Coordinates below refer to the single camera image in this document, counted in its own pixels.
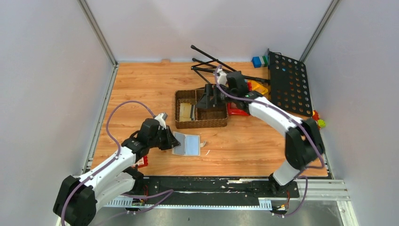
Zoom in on blue green toy block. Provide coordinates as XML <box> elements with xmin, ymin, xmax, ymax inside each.
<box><xmin>251</xmin><ymin>56</ymin><xmax>269</xmax><ymax>68</ymax></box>

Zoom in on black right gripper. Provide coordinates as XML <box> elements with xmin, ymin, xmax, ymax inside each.
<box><xmin>196</xmin><ymin>83</ymin><xmax>237</xmax><ymax>109</ymax></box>

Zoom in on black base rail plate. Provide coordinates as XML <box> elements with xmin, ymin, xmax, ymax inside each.
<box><xmin>127</xmin><ymin>176</ymin><xmax>300</xmax><ymax>207</ymax></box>

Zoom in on red green small toy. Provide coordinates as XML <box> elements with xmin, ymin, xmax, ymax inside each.
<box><xmin>312</xmin><ymin>110</ymin><xmax>326</xmax><ymax>129</ymax></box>

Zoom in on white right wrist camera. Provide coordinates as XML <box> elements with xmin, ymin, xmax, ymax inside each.
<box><xmin>216</xmin><ymin>70</ymin><xmax>227</xmax><ymax>86</ymax></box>

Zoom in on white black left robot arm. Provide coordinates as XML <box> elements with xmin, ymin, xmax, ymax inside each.
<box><xmin>53</xmin><ymin>119</ymin><xmax>180</xmax><ymax>226</ymax></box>

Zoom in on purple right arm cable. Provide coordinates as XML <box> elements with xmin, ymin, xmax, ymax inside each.
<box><xmin>213</xmin><ymin>65</ymin><xmax>327</xmax><ymax>218</ymax></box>

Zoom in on gold credit cards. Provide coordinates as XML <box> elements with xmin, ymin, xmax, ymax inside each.
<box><xmin>178</xmin><ymin>103</ymin><xmax>196</xmax><ymax>122</ymax></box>

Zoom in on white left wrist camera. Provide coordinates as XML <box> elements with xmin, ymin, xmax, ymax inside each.
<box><xmin>154</xmin><ymin>113</ymin><xmax>168</xmax><ymax>129</ymax></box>

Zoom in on black perforated music stand desk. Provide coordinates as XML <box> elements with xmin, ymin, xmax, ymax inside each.
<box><xmin>268</xmin><ymin>51</ymin><xmax>313</xmax><ymax>117</ymax></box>

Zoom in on white card holder wallet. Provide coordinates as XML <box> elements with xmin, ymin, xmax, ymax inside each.
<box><xmin>172</xmin><ymin>132</ymin><xmax>207</xmax><ymax>156</ymax></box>

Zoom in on red plastic bin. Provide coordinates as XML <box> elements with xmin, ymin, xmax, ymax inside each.
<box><xmin>227</xmin><ymin>79</ymin><xmax>252</xmax><ymax>116</ymax></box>

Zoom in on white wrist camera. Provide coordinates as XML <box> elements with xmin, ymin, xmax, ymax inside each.
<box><xmin>216</xmin><ymin>70</ymin><xmax>227</xmax><ymax>86</ymax></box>
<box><xmin>154</xmin><ymin>113</ymin><xmax>168</xmax><ymax>129</ymax></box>

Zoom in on yellow transparent tray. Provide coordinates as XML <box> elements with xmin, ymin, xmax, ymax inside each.
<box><xmin>248</xmin><ymin>80</ymin><xmax>269</xmax><ymax>96</ymax></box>

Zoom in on red white toy block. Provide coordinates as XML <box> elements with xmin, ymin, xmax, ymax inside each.
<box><xmin>133</xmin><ymin>155</ymin><xmax>148</xmax><ymax>168</ymax></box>

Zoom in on black folding music stand legs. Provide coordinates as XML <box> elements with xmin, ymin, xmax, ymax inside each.
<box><xmin>190</xmin><ymin>44</ymin><xmax>271</xmax><ymax>85</ymax></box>

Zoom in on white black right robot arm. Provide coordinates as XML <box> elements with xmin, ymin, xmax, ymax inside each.
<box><xmin>195</xmin><ymin>67</ymin><xmax>325</xmax><ymax>197</ymax></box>

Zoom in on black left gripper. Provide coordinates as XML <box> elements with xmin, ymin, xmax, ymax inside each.
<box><xmin>149</xmin><ymin>125</ymin><xmax>181</xmax><ymax>150</ymax></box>

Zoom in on brown wicker divided basket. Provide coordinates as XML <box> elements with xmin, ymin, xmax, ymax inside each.
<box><xmin>175</xmin><ymin>89</ymin><xmax>228</xmax><ymax>129</ymax></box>

